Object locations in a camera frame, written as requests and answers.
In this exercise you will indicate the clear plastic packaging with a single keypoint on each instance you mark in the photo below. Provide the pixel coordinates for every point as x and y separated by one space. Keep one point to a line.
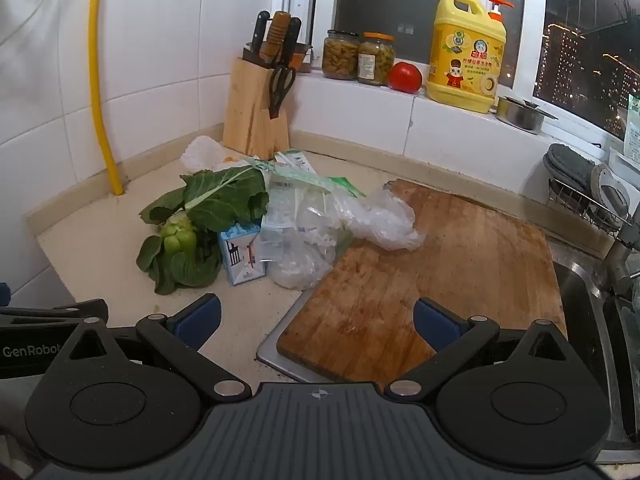
300 245

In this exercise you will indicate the crumpled clear plastic bag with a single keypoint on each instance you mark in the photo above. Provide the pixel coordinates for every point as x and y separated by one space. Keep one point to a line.
385 222

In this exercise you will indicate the yellow detergent bottle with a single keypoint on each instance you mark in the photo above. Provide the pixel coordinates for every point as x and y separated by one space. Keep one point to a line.
465 60

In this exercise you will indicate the green bok choy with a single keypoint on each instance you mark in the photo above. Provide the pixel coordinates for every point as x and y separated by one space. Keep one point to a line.
220 200

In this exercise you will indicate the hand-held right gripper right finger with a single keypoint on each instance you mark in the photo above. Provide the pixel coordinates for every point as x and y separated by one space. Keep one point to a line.
435 325

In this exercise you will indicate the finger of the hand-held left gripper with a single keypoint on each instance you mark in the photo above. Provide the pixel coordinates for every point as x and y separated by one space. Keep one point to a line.
60 310
4 294

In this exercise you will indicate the grey scouring pad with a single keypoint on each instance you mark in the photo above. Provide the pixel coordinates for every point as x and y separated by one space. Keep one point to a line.
567 165

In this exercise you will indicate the wooden cutting board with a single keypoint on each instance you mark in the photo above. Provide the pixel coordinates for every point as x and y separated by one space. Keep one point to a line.
450 270

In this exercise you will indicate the glass jar pale pickles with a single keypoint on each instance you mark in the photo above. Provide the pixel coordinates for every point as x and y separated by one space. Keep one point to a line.
340 57

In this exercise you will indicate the steel bowl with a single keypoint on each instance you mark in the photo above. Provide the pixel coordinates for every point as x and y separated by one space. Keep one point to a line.
520 115

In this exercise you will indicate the yellow pipe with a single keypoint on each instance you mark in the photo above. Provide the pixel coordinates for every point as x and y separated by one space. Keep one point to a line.
97 85

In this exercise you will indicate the wooden knife block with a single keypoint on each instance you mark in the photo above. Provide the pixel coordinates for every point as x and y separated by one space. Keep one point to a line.
245 120

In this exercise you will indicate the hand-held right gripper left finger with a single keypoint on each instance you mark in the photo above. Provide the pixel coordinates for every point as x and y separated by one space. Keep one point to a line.
200 317

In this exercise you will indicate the black kitchen scissors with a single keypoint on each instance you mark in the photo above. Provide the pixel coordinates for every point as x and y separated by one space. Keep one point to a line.
281 85

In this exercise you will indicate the steel sink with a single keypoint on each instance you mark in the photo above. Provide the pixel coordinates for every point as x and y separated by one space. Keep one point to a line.
585 320

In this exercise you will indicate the round grey scrubber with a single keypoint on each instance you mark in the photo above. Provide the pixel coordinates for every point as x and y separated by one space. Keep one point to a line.
610 192

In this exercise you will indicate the window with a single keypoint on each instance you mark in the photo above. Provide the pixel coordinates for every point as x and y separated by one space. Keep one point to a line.
535 20

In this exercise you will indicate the green printed plastic wrapper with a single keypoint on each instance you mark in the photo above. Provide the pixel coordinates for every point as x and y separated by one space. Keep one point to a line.
310 175

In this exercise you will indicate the blue milk carton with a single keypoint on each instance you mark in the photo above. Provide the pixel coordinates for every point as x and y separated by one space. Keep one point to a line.
240 260

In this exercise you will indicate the steel faucet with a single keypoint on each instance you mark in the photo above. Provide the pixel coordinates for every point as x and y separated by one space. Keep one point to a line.
620 260

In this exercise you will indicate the red tomato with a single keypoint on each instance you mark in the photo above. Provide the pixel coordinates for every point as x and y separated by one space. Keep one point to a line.
405 77

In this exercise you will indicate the white foam net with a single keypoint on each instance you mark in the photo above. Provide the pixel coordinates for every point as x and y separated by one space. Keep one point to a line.
200 152

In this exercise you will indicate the glass jar green pickles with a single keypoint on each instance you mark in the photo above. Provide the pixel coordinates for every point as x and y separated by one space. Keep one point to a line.
375 62

